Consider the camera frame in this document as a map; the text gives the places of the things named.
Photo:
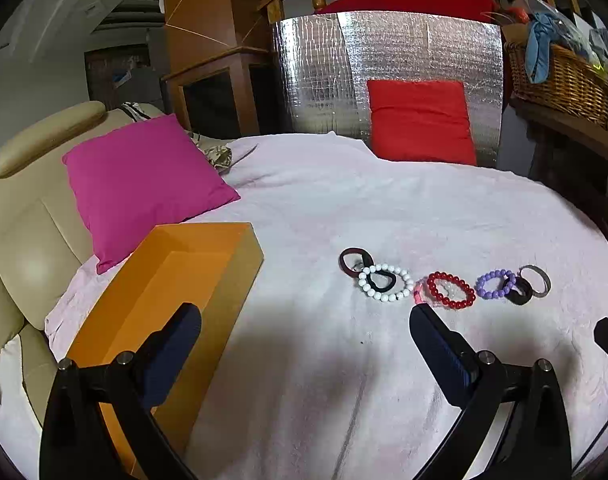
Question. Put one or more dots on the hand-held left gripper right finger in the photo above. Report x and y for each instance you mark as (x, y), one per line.
(436, 350)

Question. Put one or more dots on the small red pillow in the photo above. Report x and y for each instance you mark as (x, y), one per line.
(418, 120)

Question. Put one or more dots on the blue cloth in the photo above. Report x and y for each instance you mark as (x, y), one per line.
(538, 50)

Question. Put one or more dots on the dark wooden shelf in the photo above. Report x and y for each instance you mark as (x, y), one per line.
(563, 150)

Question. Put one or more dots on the wicker basket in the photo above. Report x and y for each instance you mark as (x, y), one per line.
(568, 85)

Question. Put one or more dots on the orange cardboard box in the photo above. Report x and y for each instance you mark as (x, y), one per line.
(184, 260)

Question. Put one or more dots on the silver insulation panel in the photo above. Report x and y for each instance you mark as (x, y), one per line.
(324, 70)

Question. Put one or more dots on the patterned cloth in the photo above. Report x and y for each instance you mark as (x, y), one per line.
(219, 157)

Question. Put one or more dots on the pink pillow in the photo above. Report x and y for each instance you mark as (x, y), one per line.
(144, 185)

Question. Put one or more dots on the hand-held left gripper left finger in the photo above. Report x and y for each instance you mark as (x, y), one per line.
(176, 345)

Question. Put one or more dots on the beige leather sofa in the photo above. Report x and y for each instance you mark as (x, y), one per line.
(29, 240)

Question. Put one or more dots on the clear plastic bag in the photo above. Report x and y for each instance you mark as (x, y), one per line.
(583, 35)

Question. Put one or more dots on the striped cloth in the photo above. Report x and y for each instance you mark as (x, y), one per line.
(134, 110)

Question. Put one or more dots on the wooden cabinet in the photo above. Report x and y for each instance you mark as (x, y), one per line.
(199, 0)

